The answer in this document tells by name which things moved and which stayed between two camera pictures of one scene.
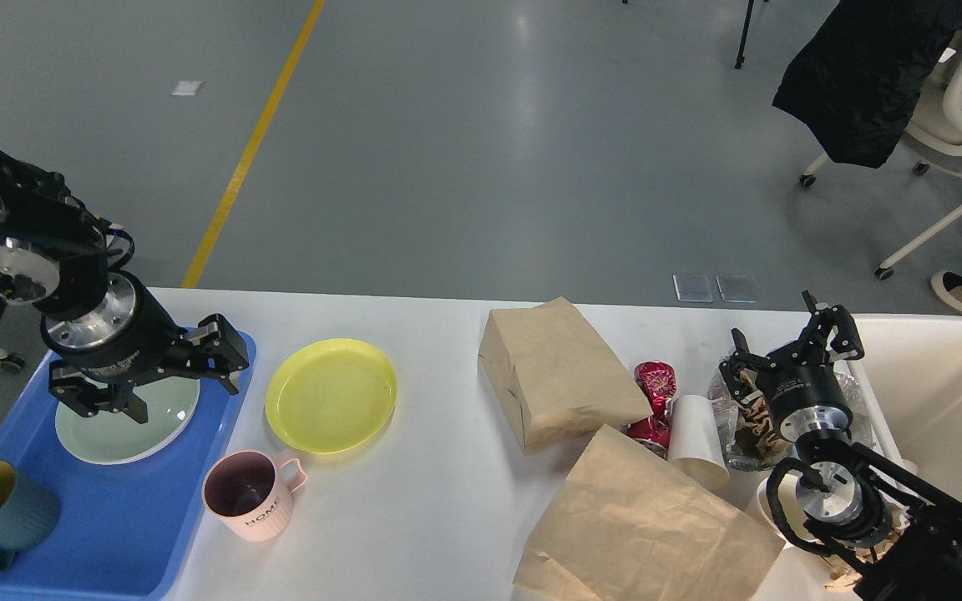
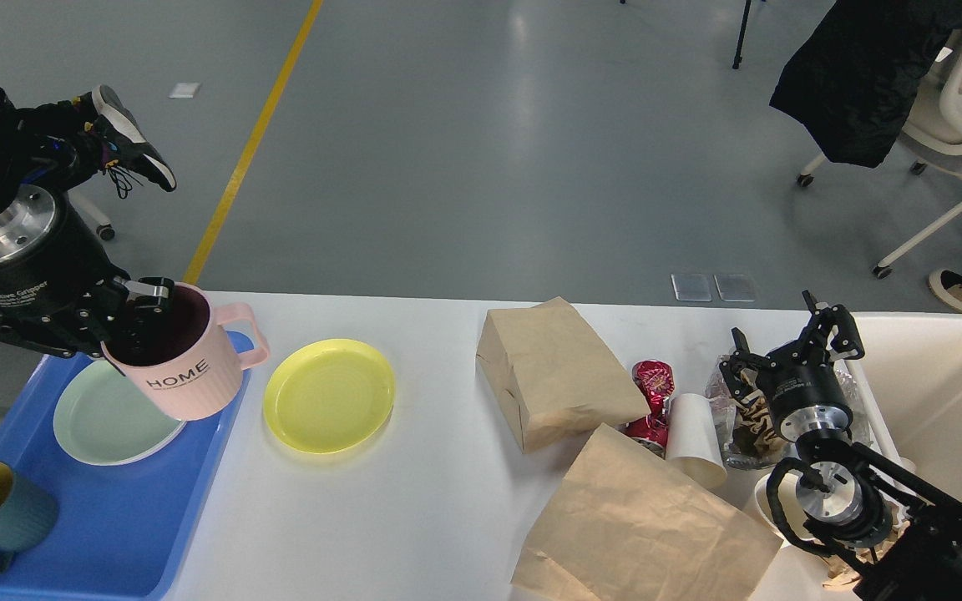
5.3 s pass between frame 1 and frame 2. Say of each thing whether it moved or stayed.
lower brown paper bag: stayed
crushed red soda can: stayed
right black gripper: stayed
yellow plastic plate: stayed
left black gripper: moved
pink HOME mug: moved
